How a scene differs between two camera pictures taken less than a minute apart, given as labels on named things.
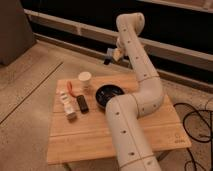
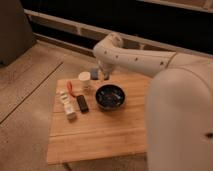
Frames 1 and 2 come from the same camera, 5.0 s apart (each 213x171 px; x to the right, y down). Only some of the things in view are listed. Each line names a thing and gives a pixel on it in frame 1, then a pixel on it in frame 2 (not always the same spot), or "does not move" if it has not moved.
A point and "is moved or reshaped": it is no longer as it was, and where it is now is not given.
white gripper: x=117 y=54 to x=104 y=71
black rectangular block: x=82 y=104 does not move
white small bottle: x=69 y=104 does not move
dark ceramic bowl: x=105 y=92 does not move
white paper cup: x=84 y=79 does not move
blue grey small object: x=109 y=57 is moved or reshaped
